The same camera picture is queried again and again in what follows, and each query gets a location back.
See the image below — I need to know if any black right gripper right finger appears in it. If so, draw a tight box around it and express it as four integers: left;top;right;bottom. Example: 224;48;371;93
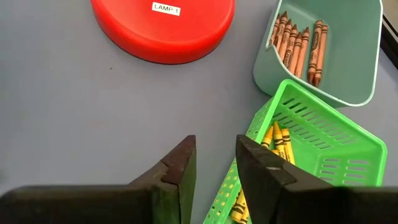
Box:
235;134;398;224

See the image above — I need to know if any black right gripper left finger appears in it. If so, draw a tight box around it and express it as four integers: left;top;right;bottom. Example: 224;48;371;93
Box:
0;134;197;224

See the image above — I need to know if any green plastic basket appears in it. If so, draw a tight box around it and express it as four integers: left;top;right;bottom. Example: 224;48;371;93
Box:
202;78;389;224

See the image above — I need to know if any teal plastic bin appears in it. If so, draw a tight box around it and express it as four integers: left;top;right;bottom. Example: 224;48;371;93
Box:
252;0;384;108

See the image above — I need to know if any red desk lamp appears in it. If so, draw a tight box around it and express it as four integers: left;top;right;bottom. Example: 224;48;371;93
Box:
90;0;236;65

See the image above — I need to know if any black aluminium table frame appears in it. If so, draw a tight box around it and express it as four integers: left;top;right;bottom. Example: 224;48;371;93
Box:
381;14;398;69

